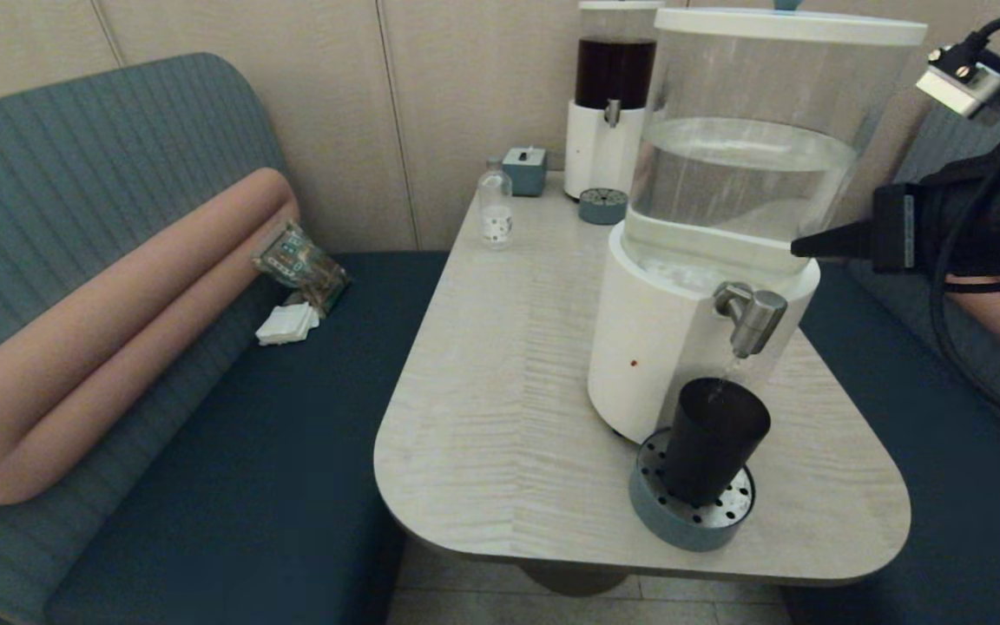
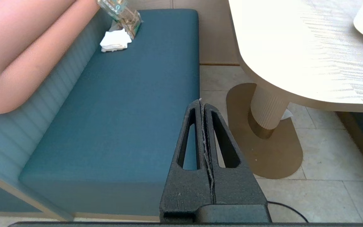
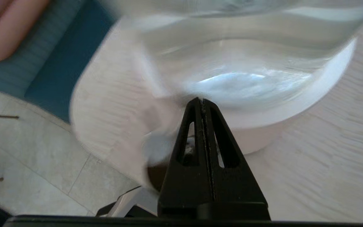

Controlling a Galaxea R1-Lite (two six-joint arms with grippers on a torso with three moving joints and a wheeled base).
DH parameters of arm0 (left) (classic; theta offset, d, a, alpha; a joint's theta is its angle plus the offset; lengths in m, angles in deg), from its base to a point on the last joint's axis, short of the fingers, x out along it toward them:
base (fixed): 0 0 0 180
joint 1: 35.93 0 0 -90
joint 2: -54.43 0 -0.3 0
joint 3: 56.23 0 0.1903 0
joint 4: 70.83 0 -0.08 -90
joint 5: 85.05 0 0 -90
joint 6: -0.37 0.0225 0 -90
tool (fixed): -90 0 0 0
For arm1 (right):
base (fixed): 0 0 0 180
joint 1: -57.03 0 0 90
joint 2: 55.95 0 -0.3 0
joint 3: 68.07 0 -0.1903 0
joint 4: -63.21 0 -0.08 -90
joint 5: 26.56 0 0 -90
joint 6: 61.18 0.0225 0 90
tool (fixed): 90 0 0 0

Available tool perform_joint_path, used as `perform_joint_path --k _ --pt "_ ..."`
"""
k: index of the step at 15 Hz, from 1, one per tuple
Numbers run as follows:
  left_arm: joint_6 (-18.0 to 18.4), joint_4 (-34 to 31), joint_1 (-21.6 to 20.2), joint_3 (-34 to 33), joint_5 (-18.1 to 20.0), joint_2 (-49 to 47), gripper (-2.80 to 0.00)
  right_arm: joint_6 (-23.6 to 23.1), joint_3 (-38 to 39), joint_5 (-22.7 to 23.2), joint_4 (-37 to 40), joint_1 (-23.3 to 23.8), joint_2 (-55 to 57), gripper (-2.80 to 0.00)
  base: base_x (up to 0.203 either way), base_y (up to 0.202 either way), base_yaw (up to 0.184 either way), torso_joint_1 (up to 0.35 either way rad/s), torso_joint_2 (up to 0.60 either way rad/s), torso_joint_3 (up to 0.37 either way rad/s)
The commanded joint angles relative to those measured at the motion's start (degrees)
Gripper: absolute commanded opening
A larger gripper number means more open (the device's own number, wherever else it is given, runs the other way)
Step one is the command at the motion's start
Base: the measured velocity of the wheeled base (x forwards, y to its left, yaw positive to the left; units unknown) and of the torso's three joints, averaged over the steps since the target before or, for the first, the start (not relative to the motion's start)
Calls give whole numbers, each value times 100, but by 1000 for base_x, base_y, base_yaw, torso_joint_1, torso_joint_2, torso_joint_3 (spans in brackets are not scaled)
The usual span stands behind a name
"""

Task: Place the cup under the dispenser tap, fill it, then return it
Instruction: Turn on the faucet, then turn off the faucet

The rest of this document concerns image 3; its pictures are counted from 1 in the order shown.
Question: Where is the grey robot body panel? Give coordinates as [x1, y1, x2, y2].
[96, 185, 160, 218]

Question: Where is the teal upholstered bench seat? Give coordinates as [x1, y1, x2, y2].
[0, 0, 116, 124]

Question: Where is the clear water dispenser white base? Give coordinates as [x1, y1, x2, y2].
[106, 0, 363, 155]

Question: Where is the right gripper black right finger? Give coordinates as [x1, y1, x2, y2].
[203, 100, 271, 220]

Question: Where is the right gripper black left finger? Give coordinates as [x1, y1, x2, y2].
[158, 98, 215, 220]

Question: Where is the black plastic cup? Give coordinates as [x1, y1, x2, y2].
[146, 162, 171, 193]

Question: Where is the pink cylindrical bolster cushion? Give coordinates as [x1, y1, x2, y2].
[0, 0, 50, 62]

